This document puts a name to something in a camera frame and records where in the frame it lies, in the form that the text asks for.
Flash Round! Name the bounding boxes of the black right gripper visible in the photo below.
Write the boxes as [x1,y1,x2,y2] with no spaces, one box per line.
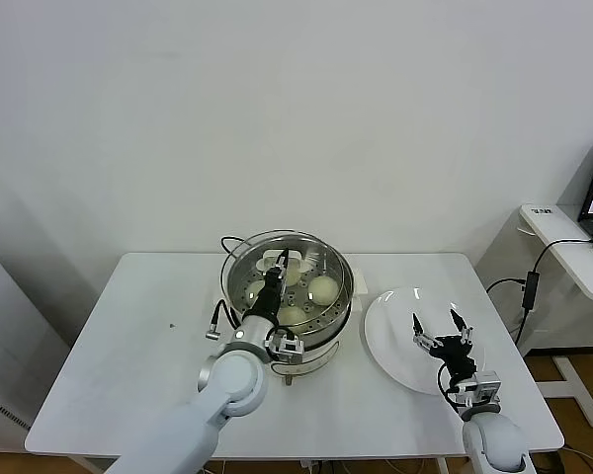
[411,308,478,381]

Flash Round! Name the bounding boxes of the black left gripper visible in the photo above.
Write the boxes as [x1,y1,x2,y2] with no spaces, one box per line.
[244,248,293,325]

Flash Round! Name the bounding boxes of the glass pot lid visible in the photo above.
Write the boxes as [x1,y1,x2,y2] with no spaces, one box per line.
[220,227,356,322]

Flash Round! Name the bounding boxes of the white steamed baozi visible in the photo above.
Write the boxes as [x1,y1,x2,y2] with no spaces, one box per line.
[276,306,308,328]
[307,275,340,306]
[276,261,302,287]
[236,280,268,308]

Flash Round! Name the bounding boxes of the steel steamer basket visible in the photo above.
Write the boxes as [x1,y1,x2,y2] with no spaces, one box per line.
[225,236,354,342]

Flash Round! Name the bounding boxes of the white round plate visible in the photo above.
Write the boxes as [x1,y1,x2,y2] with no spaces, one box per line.
[363,285,486,396]

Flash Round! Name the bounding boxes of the black power adapter brick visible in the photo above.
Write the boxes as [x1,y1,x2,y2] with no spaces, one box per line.
[522,270,540,311]

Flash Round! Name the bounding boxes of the cream electric cooker base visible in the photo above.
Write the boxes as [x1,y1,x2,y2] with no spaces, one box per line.
[211,266,368,387]

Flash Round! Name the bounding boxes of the white side desk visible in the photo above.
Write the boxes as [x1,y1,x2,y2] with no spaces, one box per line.
[473,202,593,429]

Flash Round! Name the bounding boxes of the white cabinet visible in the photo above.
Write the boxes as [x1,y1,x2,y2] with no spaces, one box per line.
[0,240,73,468]

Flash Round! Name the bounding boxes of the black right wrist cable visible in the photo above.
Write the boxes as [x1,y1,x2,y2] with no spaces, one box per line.
[435,362,466,414]

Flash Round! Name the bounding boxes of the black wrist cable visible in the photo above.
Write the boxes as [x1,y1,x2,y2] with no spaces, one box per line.
[205,299,243,342]
[435,362,466,414]

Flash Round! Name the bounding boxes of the black cooker power cable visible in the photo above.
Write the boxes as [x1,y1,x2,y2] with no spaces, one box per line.
[220,235,251,261]

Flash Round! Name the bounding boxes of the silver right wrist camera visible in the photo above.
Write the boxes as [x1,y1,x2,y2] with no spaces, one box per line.
[454,372,503,411]

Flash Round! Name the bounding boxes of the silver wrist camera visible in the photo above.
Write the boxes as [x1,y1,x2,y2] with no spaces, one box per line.
[454,372,503,411]
[266,331,305,366]

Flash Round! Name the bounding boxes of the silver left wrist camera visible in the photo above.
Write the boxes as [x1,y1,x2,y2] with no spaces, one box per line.
[266,331,305,366]

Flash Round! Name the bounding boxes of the black mains cable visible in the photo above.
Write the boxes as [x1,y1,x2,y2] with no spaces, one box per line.
[484,277,531,345]

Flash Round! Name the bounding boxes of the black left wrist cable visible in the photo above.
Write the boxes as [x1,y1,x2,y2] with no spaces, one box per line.
[205,299,243,342]

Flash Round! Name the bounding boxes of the black laptop charger cable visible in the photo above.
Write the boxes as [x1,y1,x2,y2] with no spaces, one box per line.
[530,238,593,274]

